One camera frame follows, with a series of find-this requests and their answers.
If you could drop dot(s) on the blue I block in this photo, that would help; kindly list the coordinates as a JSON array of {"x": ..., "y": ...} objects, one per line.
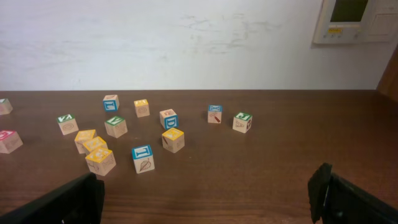
[{"x": 143, "y": 159}]

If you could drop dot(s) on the green V block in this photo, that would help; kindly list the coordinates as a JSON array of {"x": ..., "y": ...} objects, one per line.
[{"x": 116, "y": 126}]

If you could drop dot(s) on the blue X block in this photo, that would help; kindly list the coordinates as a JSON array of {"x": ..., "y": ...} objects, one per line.
[{"x": 215, "y": 113}]

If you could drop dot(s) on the yellow block cluster lower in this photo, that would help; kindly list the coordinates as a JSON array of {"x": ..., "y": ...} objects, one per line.
[{"x": 101, "y": 161}]

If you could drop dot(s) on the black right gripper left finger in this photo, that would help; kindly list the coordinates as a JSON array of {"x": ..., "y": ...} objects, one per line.
[{"x": 79, "y": 201}]

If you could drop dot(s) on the yellow block cluster left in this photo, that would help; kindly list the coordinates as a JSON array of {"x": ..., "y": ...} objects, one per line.
[{"x": 83, "y": 136}]

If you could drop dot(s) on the blue D wooden block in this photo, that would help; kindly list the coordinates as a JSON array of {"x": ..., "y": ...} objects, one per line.
[{"x": 168, "y": 119}]

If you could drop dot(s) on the yellow block top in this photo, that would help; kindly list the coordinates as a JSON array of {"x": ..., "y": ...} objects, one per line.
[{"x": 142, "y": 108}]

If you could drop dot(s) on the green Z block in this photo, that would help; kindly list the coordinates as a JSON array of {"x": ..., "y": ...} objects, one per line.
[{"x": 67, "y": 124}]

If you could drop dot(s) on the yellow block cluster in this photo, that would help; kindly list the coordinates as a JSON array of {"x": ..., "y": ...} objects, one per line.
[
  {"x": 101, "y": 161},
  {"x": 83, "y": 136},
  {"x": 93, "y": 144}
]

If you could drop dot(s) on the green J block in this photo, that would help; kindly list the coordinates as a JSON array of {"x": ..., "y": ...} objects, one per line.
[{"x": 242, "y": 122}]

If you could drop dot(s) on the yellow block cluster middle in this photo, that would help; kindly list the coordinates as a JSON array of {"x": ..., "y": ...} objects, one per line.
[{"x": 93, "y": 144}]

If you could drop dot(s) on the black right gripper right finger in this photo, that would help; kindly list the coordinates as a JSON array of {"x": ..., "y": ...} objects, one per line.
[{"x": 333, "y": 199}]

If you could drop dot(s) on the red M block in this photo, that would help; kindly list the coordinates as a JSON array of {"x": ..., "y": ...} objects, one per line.
[{"x": 10, "y": 141}]

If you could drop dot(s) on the white wall panel device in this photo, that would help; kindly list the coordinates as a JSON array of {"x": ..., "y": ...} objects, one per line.
[{"x": 356, "y": 21}]

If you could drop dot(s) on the green L block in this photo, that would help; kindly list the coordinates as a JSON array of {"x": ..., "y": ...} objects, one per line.
[{"x": 5, "y": 106}]

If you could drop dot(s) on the blue-sided wooden block top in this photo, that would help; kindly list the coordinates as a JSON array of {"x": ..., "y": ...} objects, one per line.
[{"x": 111, "y": 103}]

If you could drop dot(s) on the yellow block right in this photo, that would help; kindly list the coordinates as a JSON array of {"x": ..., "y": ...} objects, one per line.
[{"x": 173, "y": 140}]

